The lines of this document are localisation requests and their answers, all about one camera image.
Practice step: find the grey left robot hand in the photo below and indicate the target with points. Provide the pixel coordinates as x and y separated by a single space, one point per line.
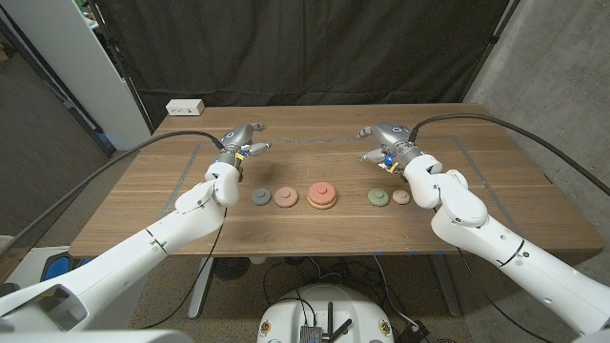
236 137

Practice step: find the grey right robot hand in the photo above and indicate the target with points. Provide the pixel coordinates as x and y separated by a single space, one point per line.
393 134

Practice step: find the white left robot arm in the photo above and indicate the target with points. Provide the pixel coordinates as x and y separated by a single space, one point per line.
124 262

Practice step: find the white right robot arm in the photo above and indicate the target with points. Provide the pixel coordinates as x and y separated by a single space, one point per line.
514 257

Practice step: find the white power strip box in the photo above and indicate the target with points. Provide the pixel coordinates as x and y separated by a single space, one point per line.
185 107

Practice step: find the black curtain backdrop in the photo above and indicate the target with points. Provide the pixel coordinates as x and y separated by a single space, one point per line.
305 47

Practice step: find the round black floor fan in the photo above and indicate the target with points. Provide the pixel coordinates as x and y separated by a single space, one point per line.
232 268

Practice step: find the white table leg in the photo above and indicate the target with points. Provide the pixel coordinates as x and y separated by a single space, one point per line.
202 286

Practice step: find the grey table leg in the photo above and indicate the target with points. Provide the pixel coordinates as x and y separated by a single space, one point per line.
445 286

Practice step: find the white robot torso base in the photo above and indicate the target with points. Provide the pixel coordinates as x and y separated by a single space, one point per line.
281 314

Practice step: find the black power adapter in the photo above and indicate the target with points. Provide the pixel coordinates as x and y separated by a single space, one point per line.
412 332

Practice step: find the black antenna electronics module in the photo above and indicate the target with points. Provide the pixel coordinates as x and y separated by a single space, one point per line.
312 333

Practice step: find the person in dark clothes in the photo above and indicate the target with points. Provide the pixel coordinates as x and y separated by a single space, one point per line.
7 288

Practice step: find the white wall panel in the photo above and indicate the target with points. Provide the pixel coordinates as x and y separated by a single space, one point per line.
71 57

